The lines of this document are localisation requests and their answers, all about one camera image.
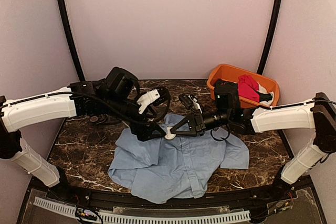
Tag right black frame post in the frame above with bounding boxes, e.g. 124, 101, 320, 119
257, 0, 282, 75

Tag red and white clothes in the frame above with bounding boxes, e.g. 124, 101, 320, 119
214, 74, 275, 105

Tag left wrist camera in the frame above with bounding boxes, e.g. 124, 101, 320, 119
136, 87, 170, 114

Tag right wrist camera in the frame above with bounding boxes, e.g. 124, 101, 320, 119
178, 93, 204, 114

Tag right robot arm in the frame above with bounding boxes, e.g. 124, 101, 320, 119
168, 80, 335, 200

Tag black frame post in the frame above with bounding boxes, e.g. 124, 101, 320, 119
257, 0, 282, 75
57, 0, 86, 81

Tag orange plastic basin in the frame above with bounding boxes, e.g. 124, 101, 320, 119
207, 64, 280, 108

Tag white slotted cable duct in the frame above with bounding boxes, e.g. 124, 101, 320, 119
33, 197, 251, 224

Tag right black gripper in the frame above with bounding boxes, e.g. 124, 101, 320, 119
171, 108, 232, 136

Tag left black frame post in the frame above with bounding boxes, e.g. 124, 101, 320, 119
57, 0, 86, 81

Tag round white brooch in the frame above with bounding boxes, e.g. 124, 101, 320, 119
164, 126, 176, 140

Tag light blue button shirt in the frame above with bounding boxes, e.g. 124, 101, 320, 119
108, 128, 249, 204

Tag black front rail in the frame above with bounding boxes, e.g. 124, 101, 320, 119
20, 175, 323, 220

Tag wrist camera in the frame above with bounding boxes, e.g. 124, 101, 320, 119
178, 93, 204, 114
136, 87, 170, 114

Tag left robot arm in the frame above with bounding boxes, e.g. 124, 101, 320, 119
1, 67, 171, 201

